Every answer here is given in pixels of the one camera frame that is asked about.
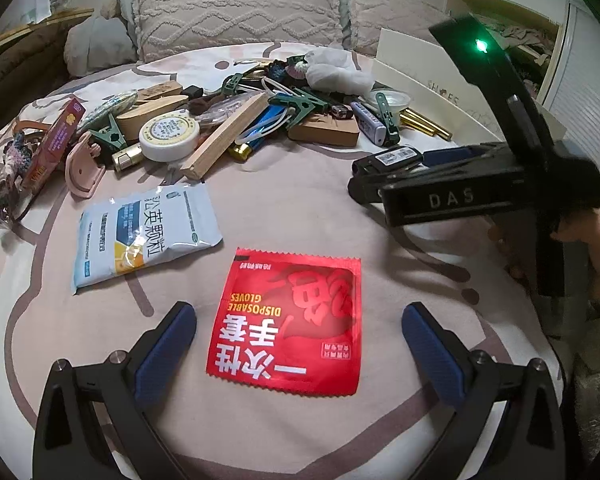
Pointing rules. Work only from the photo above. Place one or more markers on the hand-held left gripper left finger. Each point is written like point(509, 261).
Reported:
point(165, 345)

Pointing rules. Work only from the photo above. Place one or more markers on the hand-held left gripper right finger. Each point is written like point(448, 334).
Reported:
point(432, 355)

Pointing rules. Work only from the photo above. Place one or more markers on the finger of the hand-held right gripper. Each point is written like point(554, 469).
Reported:
point(442, 156)
point(365, 185)

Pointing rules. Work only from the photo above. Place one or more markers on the black device with label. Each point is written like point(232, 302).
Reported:
point(397, 156)

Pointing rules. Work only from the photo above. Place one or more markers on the white cardboard box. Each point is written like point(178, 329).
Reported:
point(420, 60)

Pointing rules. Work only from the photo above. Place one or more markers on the white blue medicine packet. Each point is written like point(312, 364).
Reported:
point(145, 235)

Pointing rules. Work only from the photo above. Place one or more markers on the red glove packet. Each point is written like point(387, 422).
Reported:
point(280, 320)

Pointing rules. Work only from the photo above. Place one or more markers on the pink eyelash curler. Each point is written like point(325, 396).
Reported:
point(82, 175)

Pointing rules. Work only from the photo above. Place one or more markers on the white round tape measure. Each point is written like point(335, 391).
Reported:
point(170, 135)

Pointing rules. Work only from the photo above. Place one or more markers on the gold metal clip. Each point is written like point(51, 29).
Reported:
point(425, 124)

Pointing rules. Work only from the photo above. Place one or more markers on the purple white marker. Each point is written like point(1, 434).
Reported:
point(369, 122)

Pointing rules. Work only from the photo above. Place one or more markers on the carved wooden block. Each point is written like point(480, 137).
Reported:
point(325, 132)

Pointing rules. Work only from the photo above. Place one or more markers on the clear plastic cup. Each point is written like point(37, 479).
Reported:
point(399, 100)

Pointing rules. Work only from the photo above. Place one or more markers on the large green plastic clip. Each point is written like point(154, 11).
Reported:
point(300, 105)

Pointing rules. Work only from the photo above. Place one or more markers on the white crumpled cloth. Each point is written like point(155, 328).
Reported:
point(337, 75)

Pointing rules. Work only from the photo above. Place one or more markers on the blue metallic case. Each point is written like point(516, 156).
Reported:
point(265, 122)

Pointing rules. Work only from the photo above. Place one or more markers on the small gold cylinder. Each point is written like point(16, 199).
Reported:
point(241, 151)

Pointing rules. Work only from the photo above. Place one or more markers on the dark crochet piece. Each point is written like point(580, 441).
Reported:
point(285, 70)

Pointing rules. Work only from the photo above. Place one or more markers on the purple clothes pile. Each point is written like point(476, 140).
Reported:
point(520, 35)

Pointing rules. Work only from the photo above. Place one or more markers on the beige knit pillow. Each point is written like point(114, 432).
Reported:
point(400, 15)
point(240, 10)

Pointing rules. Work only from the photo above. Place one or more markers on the long wooden block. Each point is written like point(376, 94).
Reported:
point(225, 137)

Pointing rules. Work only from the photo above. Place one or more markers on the white wardrobe shelf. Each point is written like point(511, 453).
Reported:
point(460, 0)

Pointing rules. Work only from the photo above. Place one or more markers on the white louvered door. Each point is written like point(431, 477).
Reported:
point(580, 60)

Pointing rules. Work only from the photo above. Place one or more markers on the clear plastic bag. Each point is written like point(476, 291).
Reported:
point(220, 115)

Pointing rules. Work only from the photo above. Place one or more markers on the brown felt piece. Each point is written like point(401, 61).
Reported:
point(200, 106)

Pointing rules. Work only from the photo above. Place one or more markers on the gold metal tube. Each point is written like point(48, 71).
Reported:
point(126, 157)

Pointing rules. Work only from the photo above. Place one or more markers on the small black cube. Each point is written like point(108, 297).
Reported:
point(194, 93)

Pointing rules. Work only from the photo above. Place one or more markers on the rectangular wooden stamp block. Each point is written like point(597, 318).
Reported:
point(160, 91)

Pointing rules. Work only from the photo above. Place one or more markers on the oval wooden box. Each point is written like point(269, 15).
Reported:
point(140, 115)

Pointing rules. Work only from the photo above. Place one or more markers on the red purple carton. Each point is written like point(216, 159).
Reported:
point(55, 140)

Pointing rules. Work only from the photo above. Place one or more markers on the green patterned pouch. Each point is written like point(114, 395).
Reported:
point(107, 105)

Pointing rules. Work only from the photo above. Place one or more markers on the grey cushion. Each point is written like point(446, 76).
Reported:
point(97, 45)

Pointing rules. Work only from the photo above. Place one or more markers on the brown plush blanket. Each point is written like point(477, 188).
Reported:
point(20, 60)

